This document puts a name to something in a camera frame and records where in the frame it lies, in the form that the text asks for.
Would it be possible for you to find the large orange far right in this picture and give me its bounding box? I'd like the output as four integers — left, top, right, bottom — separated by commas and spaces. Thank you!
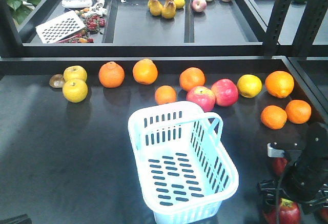
265, 71, 294, 98

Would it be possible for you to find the pink red apple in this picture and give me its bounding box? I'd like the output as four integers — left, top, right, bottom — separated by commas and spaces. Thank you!
186, 86, 216, 112
211, 78, 239, 107

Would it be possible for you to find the small orange lower left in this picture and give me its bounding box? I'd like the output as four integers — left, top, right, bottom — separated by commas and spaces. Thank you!
260, 105, 287, 130

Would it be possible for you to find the light blue plastic basket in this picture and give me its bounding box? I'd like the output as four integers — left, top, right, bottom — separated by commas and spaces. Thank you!
128, 101, 239, 223

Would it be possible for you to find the yellow apple back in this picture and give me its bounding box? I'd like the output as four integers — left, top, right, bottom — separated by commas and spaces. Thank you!
63, 65, 87, 82

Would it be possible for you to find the pink red apple right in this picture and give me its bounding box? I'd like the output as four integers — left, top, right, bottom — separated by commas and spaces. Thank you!
211, 78, 239, 107

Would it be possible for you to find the black upper tray shelf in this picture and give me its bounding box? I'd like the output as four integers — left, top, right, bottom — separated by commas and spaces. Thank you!
15, 0, 328, 57

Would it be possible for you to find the dark red apple left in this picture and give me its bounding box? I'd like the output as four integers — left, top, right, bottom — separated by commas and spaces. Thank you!
262, 198, 301, 224

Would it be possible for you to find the brown pear middle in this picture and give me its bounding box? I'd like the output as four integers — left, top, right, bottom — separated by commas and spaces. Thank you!
161, 0, 176, 19

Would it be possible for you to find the knobbed orange leftmost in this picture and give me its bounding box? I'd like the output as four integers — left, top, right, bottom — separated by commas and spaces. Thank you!
98, 61, 125, 88

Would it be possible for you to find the orange behind apples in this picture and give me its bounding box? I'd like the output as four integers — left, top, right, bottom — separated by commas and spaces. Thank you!
179, 67, 206, 92

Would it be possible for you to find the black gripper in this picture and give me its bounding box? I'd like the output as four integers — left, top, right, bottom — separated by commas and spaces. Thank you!
257, 180, 327, 215

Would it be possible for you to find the pink red apple left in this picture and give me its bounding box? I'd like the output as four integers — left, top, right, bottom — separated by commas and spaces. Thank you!
186, 86, 216, 112

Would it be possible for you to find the black wooden display stand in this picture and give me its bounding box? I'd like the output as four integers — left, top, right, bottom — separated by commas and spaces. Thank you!
1, 56, 327, 223

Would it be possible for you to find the dark red apple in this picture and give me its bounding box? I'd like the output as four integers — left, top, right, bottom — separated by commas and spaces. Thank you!
272, 157, 288, 177
262, 198, 301, 224
318, 208, 328, 223

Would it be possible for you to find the white electronic scale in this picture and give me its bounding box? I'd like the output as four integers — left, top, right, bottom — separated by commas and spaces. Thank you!
61, 0, 93, 8

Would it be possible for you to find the brown pear left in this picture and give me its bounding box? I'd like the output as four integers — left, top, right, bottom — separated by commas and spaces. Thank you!
148, 0, 163, 16

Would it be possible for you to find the small orange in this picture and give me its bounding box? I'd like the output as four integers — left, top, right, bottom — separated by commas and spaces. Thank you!
285, 99, 312, 124
155, 85, 177, 105
260, 105, 287, 130

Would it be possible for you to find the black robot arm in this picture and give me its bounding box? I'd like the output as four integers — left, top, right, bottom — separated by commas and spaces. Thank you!
258, 122, 327, 214

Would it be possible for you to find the small orange lower right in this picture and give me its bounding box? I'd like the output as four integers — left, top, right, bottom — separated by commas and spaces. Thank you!
285, 99, 312, 124

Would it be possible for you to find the dark red apple upper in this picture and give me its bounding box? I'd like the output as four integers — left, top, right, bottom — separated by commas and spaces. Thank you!
272, 157, 288, 177

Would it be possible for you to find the yellow apple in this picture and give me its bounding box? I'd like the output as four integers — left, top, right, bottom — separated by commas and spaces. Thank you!
63, 65, 87, 82
62, 79, 88, 103

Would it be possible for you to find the small orange centre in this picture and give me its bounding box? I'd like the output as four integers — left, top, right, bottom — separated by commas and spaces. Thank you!
155, 85, 177, 105

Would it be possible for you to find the yellow round citrus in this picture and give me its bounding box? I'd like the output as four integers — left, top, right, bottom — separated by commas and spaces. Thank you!
237, 74, 262, 98

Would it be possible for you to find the yellow apple front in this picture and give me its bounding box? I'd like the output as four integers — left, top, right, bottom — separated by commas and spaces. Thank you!
62, 79, 88, 103

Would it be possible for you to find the white perforated grater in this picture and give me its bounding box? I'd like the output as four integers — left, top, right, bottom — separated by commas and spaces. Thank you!
35, 11, 85, 44

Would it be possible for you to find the dark red apple right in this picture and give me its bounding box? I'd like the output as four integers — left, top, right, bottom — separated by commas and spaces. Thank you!
318, 208, 328, 223

